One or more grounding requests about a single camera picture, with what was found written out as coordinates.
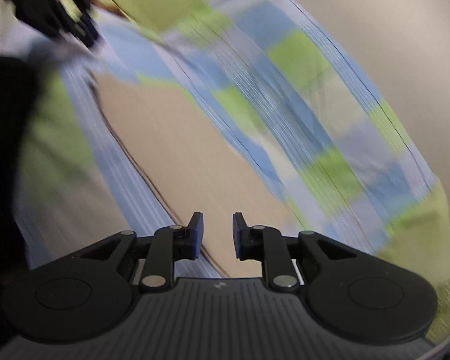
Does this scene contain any beige garment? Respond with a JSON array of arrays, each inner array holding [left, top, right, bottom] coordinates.
[[95, 74, 289, 278]]

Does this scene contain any plaid blue green sheet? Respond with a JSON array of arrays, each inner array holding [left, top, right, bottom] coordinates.
[[0, 0, 450, 342]]

